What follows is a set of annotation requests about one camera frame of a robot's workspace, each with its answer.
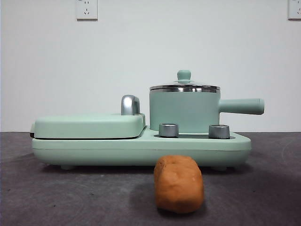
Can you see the glass lid with green knob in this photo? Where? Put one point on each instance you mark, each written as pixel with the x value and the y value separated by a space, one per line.
pixel 184 75

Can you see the brown potato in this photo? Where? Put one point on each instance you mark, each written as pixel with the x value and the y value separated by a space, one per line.
pixel 178 186

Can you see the silver control knob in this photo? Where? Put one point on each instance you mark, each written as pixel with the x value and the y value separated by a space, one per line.
pixel 168 130
pixel 219 131

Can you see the mint green breakfast machine base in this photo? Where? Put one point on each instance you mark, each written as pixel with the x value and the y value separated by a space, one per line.
pixel 141 148

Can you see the white wall socket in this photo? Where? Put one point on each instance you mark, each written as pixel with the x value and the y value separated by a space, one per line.
pixel 295 14
pixel 87 14

